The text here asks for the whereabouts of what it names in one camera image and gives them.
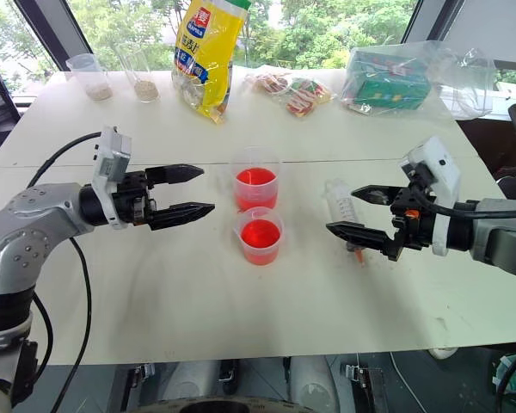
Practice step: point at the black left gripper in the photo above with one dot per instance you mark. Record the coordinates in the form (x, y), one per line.
(133, 202)

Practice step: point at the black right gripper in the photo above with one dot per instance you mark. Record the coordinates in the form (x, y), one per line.
(417, 223)

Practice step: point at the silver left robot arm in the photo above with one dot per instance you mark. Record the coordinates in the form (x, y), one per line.
(30, 223)

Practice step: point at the clear plastic syringe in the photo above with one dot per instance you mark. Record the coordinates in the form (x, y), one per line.
(342, 206)

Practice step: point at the large clear cup red liquid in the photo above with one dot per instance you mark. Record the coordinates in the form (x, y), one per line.
(256, 185)

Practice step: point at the small clear cup red liquid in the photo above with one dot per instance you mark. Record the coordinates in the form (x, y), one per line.
(261, 241)

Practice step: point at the clear measuring cup with grains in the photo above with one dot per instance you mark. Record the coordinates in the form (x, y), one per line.
(96, 84)

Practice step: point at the clear glass with grains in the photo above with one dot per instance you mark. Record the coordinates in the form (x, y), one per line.
(145, 86)

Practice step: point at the red green snack packet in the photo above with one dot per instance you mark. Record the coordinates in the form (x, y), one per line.
(307, 96)

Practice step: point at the green printed box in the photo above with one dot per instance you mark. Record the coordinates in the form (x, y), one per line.
(391, 81)

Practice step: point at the yellow snack bag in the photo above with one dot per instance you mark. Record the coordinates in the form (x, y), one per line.
(210, 56)

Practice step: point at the clear packet of biscuits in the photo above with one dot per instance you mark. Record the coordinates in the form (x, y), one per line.
(268, 82)

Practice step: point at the white table foot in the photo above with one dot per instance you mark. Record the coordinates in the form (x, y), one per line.
(443, 353)

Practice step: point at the clear plastic bag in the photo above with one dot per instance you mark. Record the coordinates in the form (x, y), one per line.
(464, 81)

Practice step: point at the grey rounded robot leg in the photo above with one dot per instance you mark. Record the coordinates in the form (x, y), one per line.
(314, 383)
(193, 383)

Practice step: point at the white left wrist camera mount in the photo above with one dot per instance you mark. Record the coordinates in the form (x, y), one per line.
(114, 150)

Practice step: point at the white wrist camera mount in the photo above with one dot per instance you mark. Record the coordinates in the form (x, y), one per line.
(114, 150)
(440, 168)

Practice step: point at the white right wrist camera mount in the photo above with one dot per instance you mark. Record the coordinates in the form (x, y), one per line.
(440, 168)

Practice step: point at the dark window post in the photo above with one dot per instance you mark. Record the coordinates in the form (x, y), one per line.
(419, 19)
(56, 30)

